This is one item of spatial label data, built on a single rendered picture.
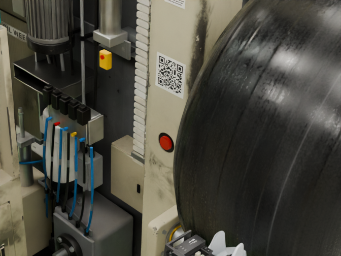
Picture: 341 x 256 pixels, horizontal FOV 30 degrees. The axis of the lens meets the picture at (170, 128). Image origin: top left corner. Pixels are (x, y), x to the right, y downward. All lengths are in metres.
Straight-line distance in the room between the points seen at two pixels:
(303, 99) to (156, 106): 0.49
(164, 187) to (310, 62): 0.60
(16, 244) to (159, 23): 0.70
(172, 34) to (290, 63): 0.36
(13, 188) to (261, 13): 0.79
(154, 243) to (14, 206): 0.39
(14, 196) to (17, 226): 0.09
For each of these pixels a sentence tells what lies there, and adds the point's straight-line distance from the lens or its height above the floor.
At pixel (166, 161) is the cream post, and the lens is 1.35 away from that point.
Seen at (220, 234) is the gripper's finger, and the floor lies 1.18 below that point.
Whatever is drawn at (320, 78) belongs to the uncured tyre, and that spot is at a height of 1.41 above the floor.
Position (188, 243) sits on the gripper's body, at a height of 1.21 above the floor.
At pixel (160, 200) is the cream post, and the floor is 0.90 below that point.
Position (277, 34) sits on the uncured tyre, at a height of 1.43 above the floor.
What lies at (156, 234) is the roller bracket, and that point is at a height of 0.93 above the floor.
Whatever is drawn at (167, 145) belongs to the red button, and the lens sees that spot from 1.32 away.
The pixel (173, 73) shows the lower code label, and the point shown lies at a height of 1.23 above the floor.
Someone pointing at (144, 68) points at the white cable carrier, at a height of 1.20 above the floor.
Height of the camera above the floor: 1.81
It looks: 33 degrees down
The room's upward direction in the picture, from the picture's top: 4 degrees clockwise
